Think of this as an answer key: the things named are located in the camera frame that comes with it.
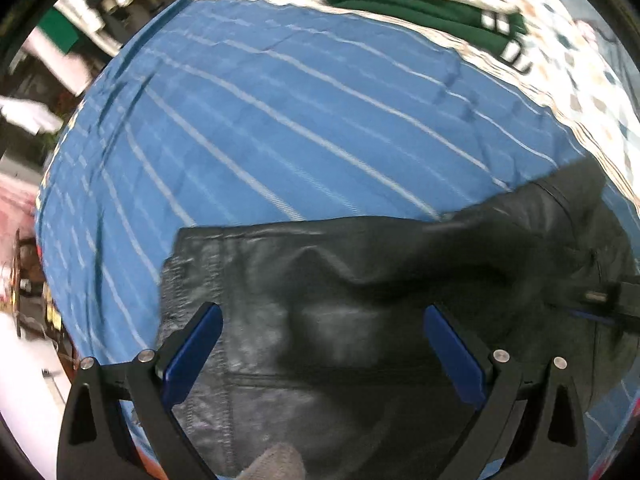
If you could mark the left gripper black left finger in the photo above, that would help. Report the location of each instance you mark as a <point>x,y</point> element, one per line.
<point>95,442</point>

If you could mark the green folded garment white stripes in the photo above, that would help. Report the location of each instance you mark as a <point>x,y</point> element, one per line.
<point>500,34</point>

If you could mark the pink fabric cover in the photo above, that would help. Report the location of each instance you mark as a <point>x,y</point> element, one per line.
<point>17,207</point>

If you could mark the grey gloved hand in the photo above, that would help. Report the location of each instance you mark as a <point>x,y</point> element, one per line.
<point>280,462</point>

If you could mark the white cloth on shelf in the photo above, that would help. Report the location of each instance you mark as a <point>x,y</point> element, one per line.
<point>32,116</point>

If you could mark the black leather jacket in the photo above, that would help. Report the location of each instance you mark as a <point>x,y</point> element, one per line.
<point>323,345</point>

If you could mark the blue striped bed cover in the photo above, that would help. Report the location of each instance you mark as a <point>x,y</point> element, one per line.
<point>229,113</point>

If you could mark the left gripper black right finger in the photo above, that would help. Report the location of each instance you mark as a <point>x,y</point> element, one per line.
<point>550,441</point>

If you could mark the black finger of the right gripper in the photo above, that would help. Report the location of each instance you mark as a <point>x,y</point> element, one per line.
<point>614,304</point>

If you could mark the plaid checked bed sheet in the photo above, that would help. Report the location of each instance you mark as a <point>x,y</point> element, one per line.
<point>569,75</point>

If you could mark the wooden bedside clutter stand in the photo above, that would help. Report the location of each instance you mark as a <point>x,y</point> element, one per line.
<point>31,303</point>

